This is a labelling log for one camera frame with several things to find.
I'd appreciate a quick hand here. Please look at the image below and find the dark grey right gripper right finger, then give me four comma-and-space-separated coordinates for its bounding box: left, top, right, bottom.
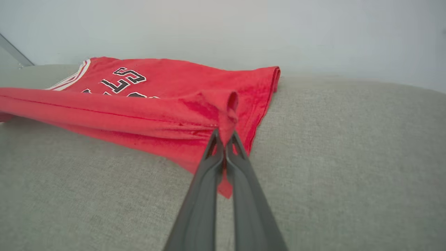
225, 131, 289, 251

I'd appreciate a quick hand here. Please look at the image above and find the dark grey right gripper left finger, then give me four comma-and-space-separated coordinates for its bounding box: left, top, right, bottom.
163, 129, 225, 251

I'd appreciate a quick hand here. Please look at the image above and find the red basketball jersey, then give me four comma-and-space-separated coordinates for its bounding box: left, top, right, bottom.
0, 56, 281, 199

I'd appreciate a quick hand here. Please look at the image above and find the grey fabric sofa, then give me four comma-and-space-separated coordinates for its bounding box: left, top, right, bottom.
0, 64, 446, 251

